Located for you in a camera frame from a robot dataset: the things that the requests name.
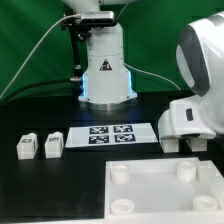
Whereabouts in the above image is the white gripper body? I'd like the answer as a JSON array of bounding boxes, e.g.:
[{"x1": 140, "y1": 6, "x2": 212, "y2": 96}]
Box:
[{"x1": 158, "y1": 96, "x2": 216, "y2": 139}]

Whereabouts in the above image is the white cable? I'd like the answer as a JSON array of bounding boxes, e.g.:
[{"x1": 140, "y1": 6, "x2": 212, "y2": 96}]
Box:
[{"x1": 0, "y1": 13, "x2": 82, "y2": 101}]

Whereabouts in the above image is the white square tabletop tray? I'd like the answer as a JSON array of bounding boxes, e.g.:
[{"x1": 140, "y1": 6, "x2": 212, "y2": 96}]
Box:
[{"x1": 104, "y1": 158, "x2": 224, "y2": 224}]

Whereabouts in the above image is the grey camera on stand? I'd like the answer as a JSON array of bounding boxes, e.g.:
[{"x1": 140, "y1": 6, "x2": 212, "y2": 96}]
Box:
[{"x1": 81, "y1": 11, "x2": 114, "y2": 24}]

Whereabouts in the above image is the black cable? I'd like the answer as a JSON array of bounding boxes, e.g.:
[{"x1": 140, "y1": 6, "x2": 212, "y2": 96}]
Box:
[{"x1": 1, "y1": 78, "x2": 83, "y2": 105}]

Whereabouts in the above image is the black camera stand pole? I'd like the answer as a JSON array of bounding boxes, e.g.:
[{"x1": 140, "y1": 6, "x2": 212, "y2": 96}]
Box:
[{"x1": 60, "y1": 10, "x2": 91, "y2": 84}]

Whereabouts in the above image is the white sheet with markers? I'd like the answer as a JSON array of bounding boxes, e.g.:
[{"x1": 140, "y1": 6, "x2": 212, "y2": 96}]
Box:
[{"x1": 65, "y1": 123, "x2": 158, "y2": 148}]

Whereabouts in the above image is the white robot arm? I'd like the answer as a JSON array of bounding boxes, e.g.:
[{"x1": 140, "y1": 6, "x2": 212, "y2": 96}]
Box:
[{"x1": 61, "y1": 0, "x2": 224, "y2": 139}]

